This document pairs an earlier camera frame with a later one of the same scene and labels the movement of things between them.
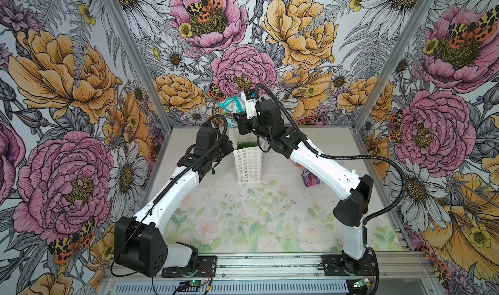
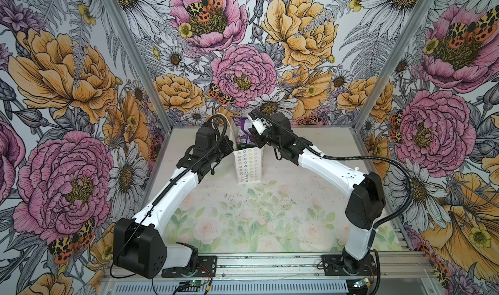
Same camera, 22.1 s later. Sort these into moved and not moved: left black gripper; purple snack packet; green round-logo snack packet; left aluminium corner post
Moved: purple snack packet
Not moved: left aluminium corner post; green round-logo snack packet; left black gripper
